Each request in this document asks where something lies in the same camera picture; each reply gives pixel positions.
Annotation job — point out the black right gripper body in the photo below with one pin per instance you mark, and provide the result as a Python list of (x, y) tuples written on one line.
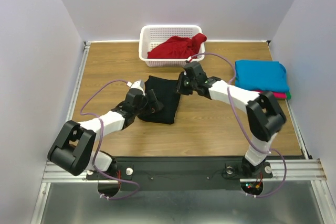
[(182, 83)]

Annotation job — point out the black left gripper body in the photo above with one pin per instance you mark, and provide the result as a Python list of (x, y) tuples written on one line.
[(140, 110)]

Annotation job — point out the black t shirt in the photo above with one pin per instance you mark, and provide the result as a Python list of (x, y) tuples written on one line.
[(166, 93)]

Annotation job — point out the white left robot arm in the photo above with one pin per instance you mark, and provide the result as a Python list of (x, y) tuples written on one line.
[(72, 149)]

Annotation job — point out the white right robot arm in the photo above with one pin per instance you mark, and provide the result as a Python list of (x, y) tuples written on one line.
[(265, 116)]

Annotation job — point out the red t shirt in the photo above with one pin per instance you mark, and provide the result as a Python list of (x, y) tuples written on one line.
[(178, 47)]

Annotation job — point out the white plastic basket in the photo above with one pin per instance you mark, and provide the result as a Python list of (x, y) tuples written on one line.
[(153, 35)]

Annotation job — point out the folded blue t shirt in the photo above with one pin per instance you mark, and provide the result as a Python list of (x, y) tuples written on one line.
[(261, 75)]

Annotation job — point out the folded pink t shirt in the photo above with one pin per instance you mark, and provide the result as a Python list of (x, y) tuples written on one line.
[(278, 95)]

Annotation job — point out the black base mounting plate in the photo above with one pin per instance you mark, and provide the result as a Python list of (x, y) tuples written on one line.
[(180, 174)]

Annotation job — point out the folded green t shirt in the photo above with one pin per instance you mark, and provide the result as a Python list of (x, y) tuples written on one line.
[(288, 95)]

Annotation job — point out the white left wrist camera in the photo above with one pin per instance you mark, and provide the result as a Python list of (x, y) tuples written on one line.
[(139, 84)]

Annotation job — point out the aluminium frame rail left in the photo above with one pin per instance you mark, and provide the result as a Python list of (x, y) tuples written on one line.
[(81, 68)]

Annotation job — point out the aluminium frame rail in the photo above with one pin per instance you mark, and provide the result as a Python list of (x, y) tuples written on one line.
[(298, 164), (81, 68)]

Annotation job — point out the aluminium frame rail right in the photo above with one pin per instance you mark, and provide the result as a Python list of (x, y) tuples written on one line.
[(298, 164)]

